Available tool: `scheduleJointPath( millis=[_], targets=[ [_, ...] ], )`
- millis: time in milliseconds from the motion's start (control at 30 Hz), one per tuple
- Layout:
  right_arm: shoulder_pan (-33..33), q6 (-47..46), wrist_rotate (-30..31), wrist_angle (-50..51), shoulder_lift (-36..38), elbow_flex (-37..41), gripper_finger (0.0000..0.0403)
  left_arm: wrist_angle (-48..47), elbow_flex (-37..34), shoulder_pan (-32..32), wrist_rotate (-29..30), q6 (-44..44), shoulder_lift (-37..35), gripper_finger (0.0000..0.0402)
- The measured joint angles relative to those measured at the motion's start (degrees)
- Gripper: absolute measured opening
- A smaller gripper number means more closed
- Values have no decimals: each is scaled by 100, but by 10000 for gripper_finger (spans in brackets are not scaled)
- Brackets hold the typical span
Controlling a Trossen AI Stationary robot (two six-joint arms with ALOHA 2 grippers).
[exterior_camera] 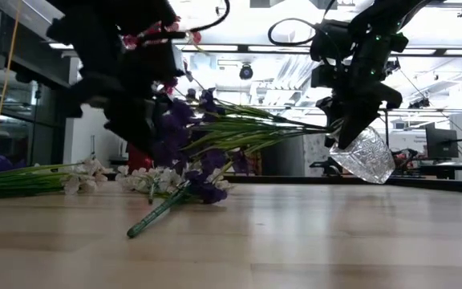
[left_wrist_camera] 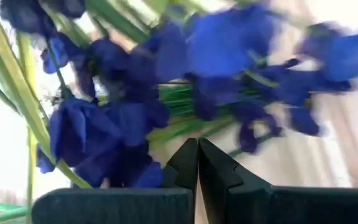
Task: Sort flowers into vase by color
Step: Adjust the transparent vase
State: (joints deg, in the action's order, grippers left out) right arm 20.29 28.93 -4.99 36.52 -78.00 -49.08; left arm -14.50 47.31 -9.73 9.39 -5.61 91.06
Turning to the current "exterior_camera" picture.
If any red glass bottle vase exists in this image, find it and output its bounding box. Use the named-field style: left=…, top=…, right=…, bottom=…
left=128, top=142, right=155, bottom=173

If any white artificial flower stem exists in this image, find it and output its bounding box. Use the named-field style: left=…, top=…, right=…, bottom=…
left=210, top=168, right=237, bottom=192
left=0, top=158, right=110, bottom=201
left=115, top=162, right=186, bottom=201

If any dark background monitor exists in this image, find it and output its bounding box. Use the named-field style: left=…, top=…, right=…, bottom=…
left=425, top=124, right=460, bottom=161

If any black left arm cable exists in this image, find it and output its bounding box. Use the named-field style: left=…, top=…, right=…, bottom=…
left=190, top=0, right=232, bottom=33

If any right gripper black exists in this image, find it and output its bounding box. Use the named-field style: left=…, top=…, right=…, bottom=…
left=310, top=22, right=411, bottom=151

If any yellow cable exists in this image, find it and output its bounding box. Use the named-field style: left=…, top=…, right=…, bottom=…
left=0, top=0, right=22, bottom=156

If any grey partition panel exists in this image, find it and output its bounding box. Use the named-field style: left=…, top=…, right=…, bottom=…
left=261, top=136, right=305, bottom=177

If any black tripod stand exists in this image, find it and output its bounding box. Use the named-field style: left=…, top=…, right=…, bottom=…
left=89, top=134, right=99, bottom=174

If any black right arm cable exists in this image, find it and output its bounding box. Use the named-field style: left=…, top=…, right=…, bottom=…
left=267, top=18, right=324, bottom=47

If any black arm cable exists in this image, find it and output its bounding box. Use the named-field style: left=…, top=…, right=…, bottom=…
left=190, top=0, right=232, bottom=33
left=267, top=18, right=324, bottom=47

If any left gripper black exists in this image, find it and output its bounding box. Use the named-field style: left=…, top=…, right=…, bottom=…
left=74, top=39, right=187, bottom=158

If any dark background desk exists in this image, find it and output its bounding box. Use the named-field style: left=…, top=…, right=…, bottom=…
left=395, top=161, right=462, bottom=181

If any round black ceiling device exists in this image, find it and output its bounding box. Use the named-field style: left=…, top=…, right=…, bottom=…
left=238, top=63, right=255, bottom=81

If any clear crystal glass vase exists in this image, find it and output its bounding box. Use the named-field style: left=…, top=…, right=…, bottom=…
left=329, top=126, right=396, bottom=185

